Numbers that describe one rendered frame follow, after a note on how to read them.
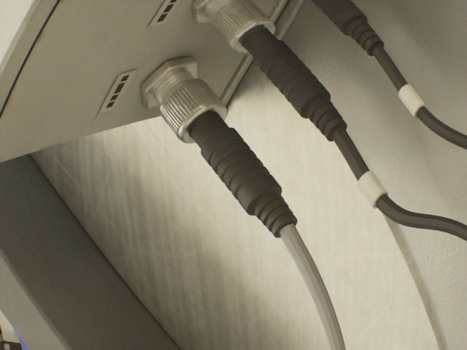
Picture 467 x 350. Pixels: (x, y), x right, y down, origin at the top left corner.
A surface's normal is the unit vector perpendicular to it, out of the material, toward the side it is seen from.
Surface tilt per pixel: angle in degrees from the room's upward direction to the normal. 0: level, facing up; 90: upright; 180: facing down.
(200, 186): 90
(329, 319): 71
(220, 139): 55
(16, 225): 38
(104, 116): 132
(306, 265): 65
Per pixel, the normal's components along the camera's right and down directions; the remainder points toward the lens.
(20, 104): 0.55, 0.70
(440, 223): -0.54, -0.11
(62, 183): -0.74, 0.17
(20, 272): 0.36, -0.72
